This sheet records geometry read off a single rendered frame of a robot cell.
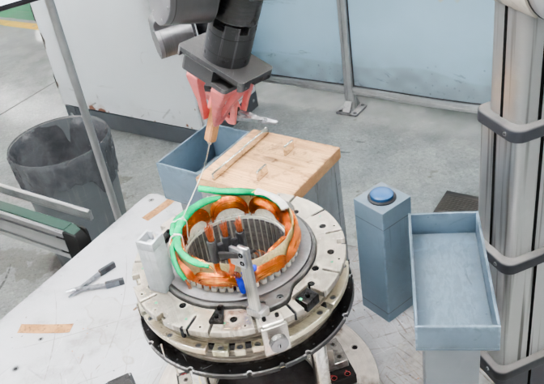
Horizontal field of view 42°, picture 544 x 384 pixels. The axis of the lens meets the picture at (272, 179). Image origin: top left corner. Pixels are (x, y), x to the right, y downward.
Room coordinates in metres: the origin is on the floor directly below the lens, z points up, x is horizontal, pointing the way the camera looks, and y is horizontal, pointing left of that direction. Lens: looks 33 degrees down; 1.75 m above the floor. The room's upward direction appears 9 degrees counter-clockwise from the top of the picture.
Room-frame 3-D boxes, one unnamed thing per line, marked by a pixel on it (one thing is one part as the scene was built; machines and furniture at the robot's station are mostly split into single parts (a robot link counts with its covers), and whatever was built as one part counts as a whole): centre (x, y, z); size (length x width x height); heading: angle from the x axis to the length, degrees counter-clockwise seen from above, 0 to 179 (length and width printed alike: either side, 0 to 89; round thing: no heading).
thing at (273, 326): (0.67, 0.03, 1.07); 0.04 x 0.02 x 0.05; 104
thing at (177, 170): (1.21, 0.12, 0.92); 0.17 x 0.11 x 0.28; 141
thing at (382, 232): (0.99, -0.18, 0.91); 0.07 x 0.07 x 0.25; 33
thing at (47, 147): (2.33, 0.76, 0.39); 0.39 x 0.39 x 0.35
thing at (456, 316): (0.76, -0.23, 0.92); 0.25 x 0.11 x 0.28; 168
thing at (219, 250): (0.70, 0.07, 1.21); 0.04 x 0.04 x 0.03; 56
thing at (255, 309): (0.69, 0.05, 1.15); 0.03 x 0.02 x 0.12; 48
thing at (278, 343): (0.65, 0.03, 1.07); 0.03 x 0.01 x 0.03; 104
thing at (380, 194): (0.99, -0.18, 1.04); 0.04 x 0.04 x 0.01
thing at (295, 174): (1.11, 0.00, 1.05); 0.20 x 0.19 x 0.02; 51
